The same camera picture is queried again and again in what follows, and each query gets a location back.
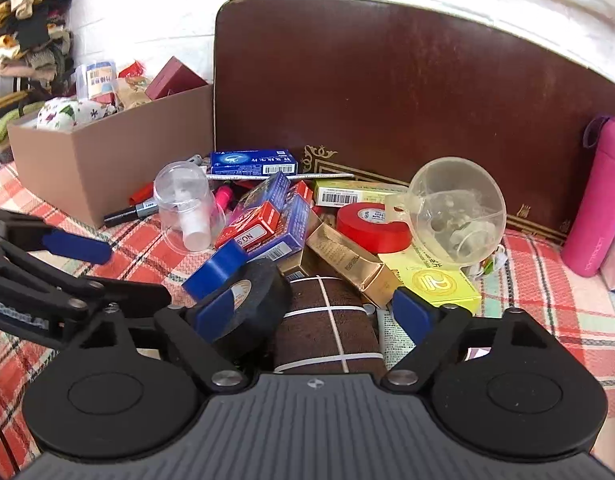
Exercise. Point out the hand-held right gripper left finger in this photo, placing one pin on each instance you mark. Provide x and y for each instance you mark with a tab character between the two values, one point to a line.
213	311

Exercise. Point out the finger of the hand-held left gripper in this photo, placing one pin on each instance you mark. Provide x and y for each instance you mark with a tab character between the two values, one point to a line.
215	272
77	247

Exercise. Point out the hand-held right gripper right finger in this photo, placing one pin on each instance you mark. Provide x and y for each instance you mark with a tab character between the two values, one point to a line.
412	312

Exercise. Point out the black tape roll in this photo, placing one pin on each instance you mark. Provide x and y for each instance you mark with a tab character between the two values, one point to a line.
260	305

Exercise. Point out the brown cardboard box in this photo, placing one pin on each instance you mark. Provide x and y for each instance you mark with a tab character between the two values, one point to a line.
112	160

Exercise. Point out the printed paper leaflet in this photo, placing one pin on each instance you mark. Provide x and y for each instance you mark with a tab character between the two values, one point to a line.
395	332

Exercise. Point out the yellow flat box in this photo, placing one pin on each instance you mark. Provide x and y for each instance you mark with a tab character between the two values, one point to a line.
437	285

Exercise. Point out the small white bottle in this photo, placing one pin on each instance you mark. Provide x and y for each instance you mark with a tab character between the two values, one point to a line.
196	232

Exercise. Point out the red playing card box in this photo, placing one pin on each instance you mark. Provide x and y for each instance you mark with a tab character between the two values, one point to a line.
250	225

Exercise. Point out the black marker pen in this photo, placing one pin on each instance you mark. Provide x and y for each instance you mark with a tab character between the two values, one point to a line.
130	212

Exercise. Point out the pink highlighter pen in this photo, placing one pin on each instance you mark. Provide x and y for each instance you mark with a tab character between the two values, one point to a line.
224	197

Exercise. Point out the small gold box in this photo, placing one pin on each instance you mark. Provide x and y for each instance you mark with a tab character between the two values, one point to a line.
293	266

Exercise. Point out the long gold box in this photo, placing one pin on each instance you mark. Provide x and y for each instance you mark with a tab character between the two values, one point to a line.
347	260

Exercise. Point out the red marker pen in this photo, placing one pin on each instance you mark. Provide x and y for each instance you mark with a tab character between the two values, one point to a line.
142	192

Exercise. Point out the brown rolled towel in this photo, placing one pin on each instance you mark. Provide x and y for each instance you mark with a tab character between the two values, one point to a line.
327	330

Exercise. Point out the large blue printed box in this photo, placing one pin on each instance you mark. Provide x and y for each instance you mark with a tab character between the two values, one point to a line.
292	230

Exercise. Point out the red tape roll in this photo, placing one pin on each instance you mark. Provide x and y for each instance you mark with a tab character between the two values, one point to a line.
372	232

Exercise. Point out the clear plastic cup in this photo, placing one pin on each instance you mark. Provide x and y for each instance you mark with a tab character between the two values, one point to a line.
180	185

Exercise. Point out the small blue printed box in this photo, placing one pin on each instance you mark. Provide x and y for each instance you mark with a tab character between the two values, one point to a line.
267	190

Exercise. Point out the clear round plastic scoop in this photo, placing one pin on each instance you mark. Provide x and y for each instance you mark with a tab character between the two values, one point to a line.
457	210

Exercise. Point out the blue medicine box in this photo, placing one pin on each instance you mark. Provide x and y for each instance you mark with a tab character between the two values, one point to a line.
252	162

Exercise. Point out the yellow green barcode box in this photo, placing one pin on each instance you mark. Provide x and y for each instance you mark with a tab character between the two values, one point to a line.
347	194

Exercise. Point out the white printed cloth bundle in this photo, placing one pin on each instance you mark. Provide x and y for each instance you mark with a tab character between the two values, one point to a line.
69	112

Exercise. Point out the checkered blanket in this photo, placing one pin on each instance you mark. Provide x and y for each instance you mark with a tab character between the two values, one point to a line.
547	300

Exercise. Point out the beige printed packet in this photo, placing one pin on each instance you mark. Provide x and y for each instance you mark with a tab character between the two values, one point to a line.
133	92

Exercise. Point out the clear packet with blue label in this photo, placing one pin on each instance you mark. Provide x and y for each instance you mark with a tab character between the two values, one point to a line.
98	80

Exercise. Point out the red wrapper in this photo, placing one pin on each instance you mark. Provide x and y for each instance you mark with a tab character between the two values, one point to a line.
133	69

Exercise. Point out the dark red box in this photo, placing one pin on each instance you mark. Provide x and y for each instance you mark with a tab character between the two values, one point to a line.
175	77

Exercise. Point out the brown leather pad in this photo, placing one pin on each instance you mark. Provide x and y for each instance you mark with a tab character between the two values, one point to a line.
387	95

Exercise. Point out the pile of clothes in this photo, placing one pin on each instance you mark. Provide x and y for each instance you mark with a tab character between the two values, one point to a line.
22	35

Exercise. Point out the pink thermos bottle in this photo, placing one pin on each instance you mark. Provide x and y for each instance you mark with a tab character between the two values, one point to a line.
600	195

